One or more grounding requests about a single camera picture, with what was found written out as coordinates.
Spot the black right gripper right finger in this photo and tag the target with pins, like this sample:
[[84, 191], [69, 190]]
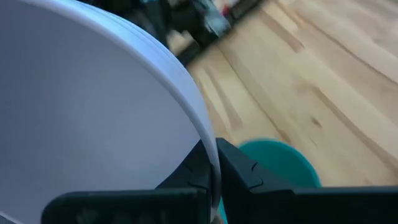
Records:
[[245, 193]]

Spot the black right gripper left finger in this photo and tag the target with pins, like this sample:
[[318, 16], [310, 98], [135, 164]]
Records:
[[186, 186]]

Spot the teal plate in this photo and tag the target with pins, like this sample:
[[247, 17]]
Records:
[[286, 165]]

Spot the lavender bowl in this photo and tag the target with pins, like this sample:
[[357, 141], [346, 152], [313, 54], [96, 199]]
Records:
[[93, 109]]

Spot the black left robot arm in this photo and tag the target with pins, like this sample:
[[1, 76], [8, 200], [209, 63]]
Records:
[[155, 12]]

